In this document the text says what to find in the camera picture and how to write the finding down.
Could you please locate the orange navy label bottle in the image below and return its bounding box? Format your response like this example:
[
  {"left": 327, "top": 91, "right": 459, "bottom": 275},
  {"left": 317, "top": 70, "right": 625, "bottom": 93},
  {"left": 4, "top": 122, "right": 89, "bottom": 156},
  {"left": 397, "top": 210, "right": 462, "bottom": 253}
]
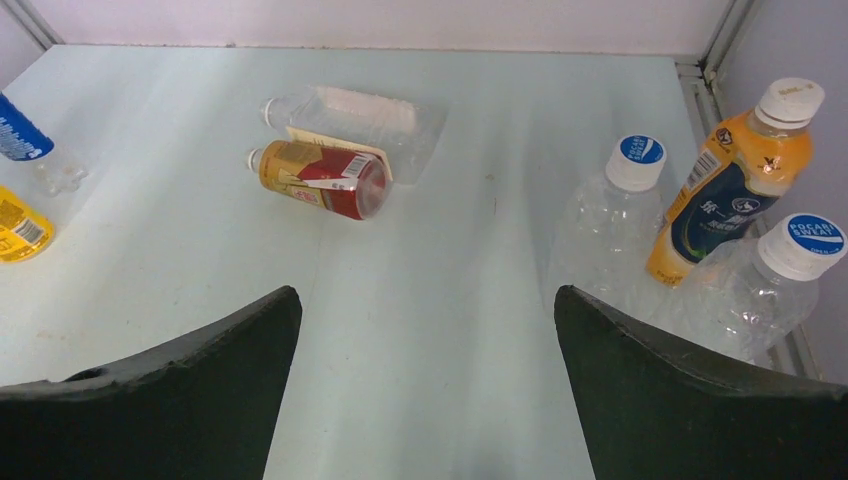
[{"left": 646, "top": 77, "right": 825, "bottom": 287}]

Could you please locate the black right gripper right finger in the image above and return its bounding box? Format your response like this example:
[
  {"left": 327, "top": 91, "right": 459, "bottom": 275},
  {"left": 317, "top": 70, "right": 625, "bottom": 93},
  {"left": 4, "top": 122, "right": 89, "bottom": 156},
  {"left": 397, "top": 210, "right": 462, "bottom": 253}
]
[{"left": 553, "top": 285, "right": 847, "bottom": 479}]

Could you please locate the clear square bottle cream label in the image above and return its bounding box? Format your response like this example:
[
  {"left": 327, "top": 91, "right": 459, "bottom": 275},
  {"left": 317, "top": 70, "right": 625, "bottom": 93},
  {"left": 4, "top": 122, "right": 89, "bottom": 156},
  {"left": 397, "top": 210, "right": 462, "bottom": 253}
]
[{"left": 259, "top": 85, "right": 448, "bottom": 185}]

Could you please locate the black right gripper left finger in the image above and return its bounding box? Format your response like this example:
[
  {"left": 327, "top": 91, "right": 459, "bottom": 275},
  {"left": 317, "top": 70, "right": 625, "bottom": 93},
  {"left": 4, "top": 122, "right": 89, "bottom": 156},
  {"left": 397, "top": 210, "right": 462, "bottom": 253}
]
[{"left": 1, "top": 286, "right": 302, "bottom": 479}]

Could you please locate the yellow juice bottle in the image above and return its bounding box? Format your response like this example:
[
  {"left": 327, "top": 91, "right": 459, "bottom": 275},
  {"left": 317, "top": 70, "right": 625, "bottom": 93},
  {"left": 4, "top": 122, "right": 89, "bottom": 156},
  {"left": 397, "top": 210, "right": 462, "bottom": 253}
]
[{"left": 1, "top": 186, "right": 56, "bottom": 264}]

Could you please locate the clear Pocari bottle front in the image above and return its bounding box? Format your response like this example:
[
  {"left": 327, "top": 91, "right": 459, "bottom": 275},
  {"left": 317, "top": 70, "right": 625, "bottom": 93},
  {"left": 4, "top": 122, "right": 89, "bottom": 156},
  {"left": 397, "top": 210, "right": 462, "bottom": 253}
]
[{"left": 649, "top": 213, "right": 847, "bottom": 363}]

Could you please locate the clear Pocari bottle rear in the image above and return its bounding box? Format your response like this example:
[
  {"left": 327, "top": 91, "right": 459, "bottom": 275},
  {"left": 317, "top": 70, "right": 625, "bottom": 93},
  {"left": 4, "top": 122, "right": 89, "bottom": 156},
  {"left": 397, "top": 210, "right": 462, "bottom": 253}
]
[{"left": 542, "top": 134, "right": 667, "bottom": 320}]

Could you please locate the red gold label tea bottle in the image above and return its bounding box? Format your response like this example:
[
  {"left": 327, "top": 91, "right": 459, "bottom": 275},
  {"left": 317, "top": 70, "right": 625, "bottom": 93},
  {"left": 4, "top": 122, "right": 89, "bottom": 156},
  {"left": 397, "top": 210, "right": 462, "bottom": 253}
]
[{"left": 246, "top": 140, "right": 392, "bottom": 221}]

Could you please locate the clear bottle blue label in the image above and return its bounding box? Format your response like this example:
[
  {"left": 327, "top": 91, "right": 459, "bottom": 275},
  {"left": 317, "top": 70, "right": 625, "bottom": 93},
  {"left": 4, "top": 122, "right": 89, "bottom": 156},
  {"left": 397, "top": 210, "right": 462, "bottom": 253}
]
[{"left": 1, "top": 93, "right": 88, "bottom": 197}]

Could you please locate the clear pocari bottle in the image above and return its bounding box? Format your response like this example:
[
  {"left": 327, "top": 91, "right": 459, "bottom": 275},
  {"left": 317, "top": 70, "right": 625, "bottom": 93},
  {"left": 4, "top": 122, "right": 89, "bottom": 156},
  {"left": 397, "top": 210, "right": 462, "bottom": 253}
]
[
  {"left": 542, "top": 134, "right": 667, "bottom": 320},
  {"left": 649, "top": 213, "right": 847, "bottom": 363}
]

